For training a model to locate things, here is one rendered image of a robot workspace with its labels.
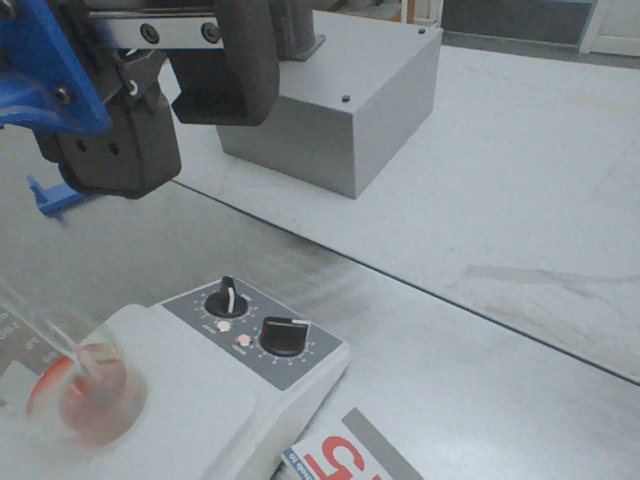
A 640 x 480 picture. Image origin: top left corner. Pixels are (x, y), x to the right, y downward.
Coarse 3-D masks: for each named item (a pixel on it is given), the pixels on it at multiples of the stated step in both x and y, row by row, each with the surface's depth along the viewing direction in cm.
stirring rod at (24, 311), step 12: (0, 288) 15; (0, 300) 15; (12, 300) 15; (24, 300) 16; (12, 312) 15; (24, 312) 16; (36, 312) 16; (36, 324) 16; (48, 324) 17; (48, 336) 17; (60, 336) 17; (60, 348) 17; (72, 348) 18; (72, 360) 18
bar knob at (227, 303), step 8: (224, 280) 31; (232, 280) 31; (224, 288) 30; (232, 288) 30; (208, 296) 31; (216, 296) 31; (224, 296) 29; (232, 296) 29; (240, 296) 32; (208, 304) 30; (216, 304) 30; (224, 304) 29; (232, 304) 29; (240, 304) 31; (216, 312) 29; (224, 312) 29; (232, 312) 29; (240, 312) 30
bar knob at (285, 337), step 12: (264, 324) 27; (276, 324) 27; (288, 324) 27; (300, 324) 28; (264, 336) 27; (276, 336) 27; (288, 336) 28; (300, 336) 28; (264, 348) 27; (276, 348) 27; (288, 348) 27; (300, 348) 27
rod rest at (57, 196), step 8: (32, 176) 48; (32, 184) 47; (64, 184) 50; (40, 192) 47; (48, 192) 50; (56, 192) 49; (64, 192) 49; (72, 192) 49; (40, 200) 48; (48, 200) 49; (56, 200) 48; (64, 200) 49; (72, 200) 49; (40, 208) 48; (48, 208) 48; (56, 208) 49
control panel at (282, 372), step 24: (216, 288) 33; (240, 288) 34; (192, 312) 29; (264, 312) 31; (288, 312) 32; (216, 336) 27; (312, 336) 30; (240, 360) 26; (264, 360) 26; (288, 360) 27; (312, 360) 27; (288, 384) 25
